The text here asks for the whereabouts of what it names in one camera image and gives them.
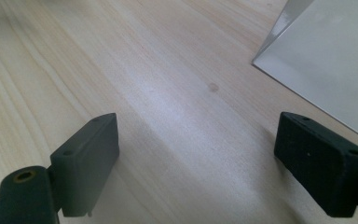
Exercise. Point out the white expandable book rack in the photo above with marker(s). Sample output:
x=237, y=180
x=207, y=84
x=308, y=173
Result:
x=329, y=56

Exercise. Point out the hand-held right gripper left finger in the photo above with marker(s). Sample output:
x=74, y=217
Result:
x=85, y=165

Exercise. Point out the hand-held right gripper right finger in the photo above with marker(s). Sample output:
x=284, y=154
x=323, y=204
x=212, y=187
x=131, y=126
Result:
x=320, y=165

